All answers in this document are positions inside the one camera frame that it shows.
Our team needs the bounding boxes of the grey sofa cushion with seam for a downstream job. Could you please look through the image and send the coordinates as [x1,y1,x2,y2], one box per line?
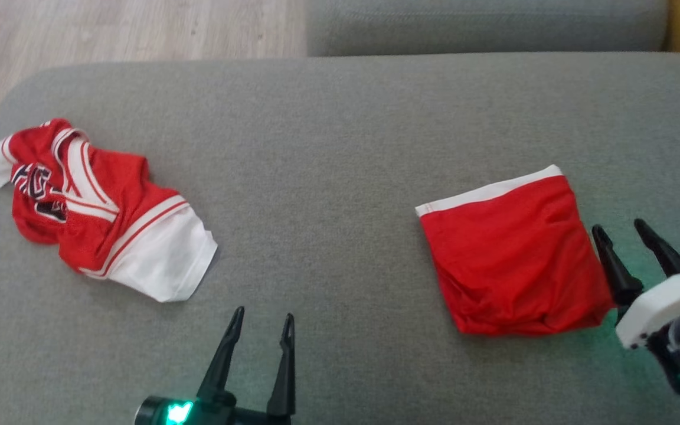
[305,0,671,58]

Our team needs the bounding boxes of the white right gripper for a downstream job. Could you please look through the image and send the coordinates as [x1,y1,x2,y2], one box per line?
[591,218,680,350]

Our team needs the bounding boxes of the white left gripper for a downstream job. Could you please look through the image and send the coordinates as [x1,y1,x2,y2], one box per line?
[135,306,296,425]

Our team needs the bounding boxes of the red shorts with white waistband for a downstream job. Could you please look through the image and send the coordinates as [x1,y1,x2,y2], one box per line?
[415,165,617,337]

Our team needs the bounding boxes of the red and white sports jersey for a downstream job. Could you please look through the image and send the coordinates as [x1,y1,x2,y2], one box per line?
[0,118,218,303]

